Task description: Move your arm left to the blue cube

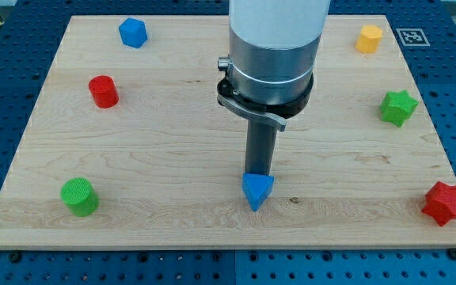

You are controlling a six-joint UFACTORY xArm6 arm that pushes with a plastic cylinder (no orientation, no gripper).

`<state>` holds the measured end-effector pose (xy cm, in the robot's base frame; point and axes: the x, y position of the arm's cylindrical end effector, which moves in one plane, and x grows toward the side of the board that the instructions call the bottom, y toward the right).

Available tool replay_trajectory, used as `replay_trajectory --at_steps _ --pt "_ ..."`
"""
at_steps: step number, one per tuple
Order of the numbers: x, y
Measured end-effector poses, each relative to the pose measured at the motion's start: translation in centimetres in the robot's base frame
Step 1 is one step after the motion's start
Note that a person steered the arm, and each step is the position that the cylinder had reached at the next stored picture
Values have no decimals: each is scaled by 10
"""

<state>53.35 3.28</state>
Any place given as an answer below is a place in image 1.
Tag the blue hexagonal block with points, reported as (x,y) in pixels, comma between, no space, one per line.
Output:
(133,32)

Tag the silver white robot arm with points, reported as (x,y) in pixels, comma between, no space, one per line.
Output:
(272,47)

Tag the white fiducial marker tag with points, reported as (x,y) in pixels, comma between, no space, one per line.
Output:
(412,37)

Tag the red star block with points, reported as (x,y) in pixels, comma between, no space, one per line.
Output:
(440,203)

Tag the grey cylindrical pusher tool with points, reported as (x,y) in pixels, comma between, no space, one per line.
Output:
(260,144)

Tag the blue triangular prism block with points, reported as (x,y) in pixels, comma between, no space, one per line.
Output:
(257,188)

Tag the light wooden board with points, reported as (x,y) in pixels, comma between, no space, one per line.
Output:
(166,161)

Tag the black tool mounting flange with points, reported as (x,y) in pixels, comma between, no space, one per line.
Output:
(273,115)

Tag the yellow hexagonal block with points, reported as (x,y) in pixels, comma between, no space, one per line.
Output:
(369,39)

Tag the green cylinder block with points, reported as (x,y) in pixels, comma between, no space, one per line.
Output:
(79,196)

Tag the green star block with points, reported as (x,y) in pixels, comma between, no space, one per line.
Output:
(397,107)

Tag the red cylinder block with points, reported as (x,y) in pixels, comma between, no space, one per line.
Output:
(103,91)

